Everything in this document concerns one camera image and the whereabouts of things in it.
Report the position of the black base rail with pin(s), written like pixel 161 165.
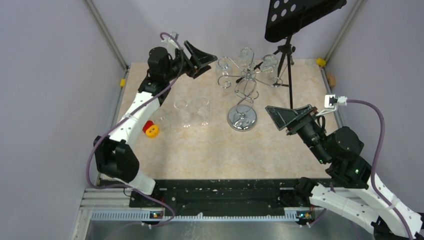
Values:
pixel 227 197

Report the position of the yellow corner clip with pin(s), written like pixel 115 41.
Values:
pixel 321 62

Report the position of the chrome wine glass rack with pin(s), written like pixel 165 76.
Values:
pixel 242 116

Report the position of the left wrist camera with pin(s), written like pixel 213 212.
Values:
pixel 170 40

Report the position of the back centre hanging glass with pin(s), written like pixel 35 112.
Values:
pixel 245 57

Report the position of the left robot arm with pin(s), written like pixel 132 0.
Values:
pixel 113 152

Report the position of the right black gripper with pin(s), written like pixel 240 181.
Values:
pixel 282 116

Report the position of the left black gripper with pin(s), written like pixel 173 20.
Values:
pixel 198 57

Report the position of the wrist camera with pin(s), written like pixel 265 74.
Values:
pixel 170 40
pixel 331 103

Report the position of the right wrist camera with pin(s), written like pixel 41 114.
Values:
pixel 331 103

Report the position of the back right hanging glass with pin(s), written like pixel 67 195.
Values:
pixel 269 63

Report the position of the red yellow toy block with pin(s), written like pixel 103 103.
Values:
pixel 150 129

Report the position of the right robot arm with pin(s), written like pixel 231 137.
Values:
pixel 379 211

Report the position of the back left hanging glass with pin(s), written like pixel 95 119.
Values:
pixel 223 67

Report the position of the yellow left edge clip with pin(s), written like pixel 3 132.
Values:
pixel 122 82

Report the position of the black music stand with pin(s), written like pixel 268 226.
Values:
pixel 287 17

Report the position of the clear wine glass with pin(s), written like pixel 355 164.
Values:
pixel 202 106
pixel 183 110

